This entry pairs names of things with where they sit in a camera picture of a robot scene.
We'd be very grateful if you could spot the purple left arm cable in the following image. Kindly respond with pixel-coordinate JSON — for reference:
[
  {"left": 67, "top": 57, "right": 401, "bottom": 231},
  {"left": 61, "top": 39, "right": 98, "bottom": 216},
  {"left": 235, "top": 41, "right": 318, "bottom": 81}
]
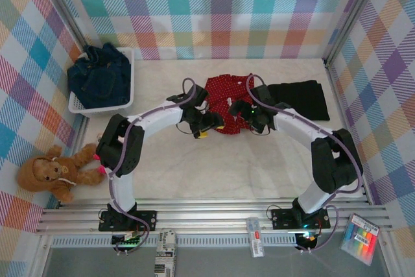
[{"left": 108, "top": 77, "right": 208, "bottom": 257}]

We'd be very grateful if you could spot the slotted grey cable duct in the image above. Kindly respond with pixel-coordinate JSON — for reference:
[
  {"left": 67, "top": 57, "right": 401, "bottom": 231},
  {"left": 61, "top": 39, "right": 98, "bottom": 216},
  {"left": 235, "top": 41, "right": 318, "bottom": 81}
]
[{"left": 50, "top": 234, "right": 299, "bottom": 248}]

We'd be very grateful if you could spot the pink and white plush doll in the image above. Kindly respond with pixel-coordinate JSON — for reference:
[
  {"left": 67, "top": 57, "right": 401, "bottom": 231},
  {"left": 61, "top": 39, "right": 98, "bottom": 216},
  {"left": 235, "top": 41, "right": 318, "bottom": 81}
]
[{"left": 93, "top": 132, "right": 108, "bottom": 175}]

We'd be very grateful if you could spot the black skirt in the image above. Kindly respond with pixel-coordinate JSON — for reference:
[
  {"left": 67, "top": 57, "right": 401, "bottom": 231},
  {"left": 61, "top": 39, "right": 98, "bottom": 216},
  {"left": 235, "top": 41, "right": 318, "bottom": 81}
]
[{"left": 267, "top": 79, "right": 331, "bottom": 122}]

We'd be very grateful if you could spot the colourful marker pack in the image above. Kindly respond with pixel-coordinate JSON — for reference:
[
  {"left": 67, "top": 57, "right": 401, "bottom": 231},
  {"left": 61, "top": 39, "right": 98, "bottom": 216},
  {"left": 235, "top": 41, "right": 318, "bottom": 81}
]
[{"left": 340, "top": 213, "right": 381, "bottom": 267}]

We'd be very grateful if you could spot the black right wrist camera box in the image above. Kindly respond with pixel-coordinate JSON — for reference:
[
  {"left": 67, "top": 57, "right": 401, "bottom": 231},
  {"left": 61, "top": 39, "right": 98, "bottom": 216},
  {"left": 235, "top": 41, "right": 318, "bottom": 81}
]
[{"left": 249, "top": 84, "right": 272, "bottom": 106}]

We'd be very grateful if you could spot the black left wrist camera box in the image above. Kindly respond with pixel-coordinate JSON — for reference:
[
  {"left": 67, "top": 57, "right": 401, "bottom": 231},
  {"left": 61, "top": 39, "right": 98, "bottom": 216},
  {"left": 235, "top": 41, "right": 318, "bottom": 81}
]
[{"left": 191, "top": 87, "right": 209, "bottom": 108}]

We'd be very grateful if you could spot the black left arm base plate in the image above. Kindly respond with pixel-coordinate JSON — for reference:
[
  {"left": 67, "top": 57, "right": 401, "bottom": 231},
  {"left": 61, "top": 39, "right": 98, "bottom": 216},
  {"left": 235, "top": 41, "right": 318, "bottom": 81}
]
[{"left": 99, "top": 209, "right": 158, "bottom": 233}]

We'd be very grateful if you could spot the white plastic basket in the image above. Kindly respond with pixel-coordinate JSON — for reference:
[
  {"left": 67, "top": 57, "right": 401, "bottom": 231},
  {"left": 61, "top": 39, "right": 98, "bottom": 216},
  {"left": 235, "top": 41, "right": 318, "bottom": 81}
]
[{"left": 67, "top": 47, "right": 136, "bottom": 117}]

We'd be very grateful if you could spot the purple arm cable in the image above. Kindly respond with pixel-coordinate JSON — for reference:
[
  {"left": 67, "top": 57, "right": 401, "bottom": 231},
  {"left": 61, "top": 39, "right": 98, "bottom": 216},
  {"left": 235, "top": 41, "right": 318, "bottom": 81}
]
[
  {"left": 246, "top": 74, "right": 364, "bottom": 254},
  {"left": 108, "top": 77, "right": 208, "bottom": 257}
]

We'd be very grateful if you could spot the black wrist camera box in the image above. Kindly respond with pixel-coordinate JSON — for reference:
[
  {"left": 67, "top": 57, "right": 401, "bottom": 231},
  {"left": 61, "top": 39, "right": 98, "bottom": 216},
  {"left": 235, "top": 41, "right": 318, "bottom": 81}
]
[
  {"left": 249, "top": 84, "right": 272, "bottom": 106},
  {"left": 191, "top": 87, "right": 209, "bottom": 108}
]

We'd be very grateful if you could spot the aluminium corner post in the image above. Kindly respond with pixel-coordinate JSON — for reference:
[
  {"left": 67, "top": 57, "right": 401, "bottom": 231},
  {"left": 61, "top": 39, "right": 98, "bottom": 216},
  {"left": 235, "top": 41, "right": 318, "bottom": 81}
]
[
  {"left": 322, "top": 0, "right": 388, "bottom": 64},
  {"left": 38, "top": 0, "right": 90, "bottom": 53}
]

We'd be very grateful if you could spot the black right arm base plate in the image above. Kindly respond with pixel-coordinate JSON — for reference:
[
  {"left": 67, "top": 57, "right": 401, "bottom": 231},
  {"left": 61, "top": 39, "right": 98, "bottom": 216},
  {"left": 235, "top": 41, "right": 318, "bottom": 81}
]
[{"left": 271, "top": 208, "right": 331, "bottom": 231}]

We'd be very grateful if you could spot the brown teddy bear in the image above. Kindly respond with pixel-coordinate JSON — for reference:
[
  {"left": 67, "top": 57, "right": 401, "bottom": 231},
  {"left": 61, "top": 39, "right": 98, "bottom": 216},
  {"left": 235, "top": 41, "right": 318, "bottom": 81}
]
[{"left": 16, "top": 143, "right": 106, "bottom": 203}]

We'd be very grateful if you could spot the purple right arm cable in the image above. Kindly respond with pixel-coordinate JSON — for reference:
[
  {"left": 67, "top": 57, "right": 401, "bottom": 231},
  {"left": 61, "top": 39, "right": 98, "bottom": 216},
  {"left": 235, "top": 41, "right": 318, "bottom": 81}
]
[{"left": 246, "top": 74, "right": 364, "bottom": 254}]

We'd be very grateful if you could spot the aluminium frame rail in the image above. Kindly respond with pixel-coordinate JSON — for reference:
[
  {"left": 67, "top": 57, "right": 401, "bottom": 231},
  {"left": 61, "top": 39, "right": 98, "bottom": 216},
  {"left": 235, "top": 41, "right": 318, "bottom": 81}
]
[{"left": 34, "top": 197, "right": 395, "bottom": 235}]

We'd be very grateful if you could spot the clear plastic box with labels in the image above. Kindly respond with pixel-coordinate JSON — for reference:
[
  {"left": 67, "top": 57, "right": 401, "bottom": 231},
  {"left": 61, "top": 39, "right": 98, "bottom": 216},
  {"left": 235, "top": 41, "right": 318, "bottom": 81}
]
[{"left": 246, "top": 216, "right": 265, "bottom": 258}]

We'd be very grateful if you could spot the red polka dot skirt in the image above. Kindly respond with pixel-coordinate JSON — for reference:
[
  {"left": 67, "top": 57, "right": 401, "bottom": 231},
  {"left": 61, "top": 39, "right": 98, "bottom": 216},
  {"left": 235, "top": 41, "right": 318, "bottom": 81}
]
[{"left": 204, "top": 74, "right": 260, "bottom": 136}]

